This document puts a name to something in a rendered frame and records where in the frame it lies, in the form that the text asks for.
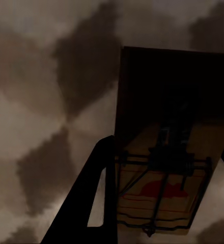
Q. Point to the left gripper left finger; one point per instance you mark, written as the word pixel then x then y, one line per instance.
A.
pixel 70 224

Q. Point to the mousetrap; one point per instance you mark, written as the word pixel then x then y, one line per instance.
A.
pixel 169 136

